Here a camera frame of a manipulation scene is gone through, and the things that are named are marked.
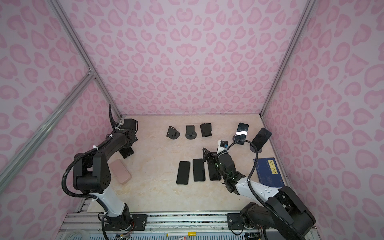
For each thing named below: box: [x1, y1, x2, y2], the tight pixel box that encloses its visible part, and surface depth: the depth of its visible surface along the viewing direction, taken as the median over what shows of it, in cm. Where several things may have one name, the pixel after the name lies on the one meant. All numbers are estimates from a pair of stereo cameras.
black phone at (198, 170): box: [192, 158, 206, 182], surface depth 95 cm
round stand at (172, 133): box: [165, 125, 180, 140], surface depth 106 cm
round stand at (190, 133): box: [185, 124, 197, 140], surface depth 106 cm
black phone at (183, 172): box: [176, 161, 191, 185], surface depth 92 cm
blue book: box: [253, 157, 285, 188], surface depth 90 cm
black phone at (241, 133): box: [234, 122, 249, 145], surface depth 102 cm
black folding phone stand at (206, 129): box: [200, 123, 212, 138], surface depth 109 cm
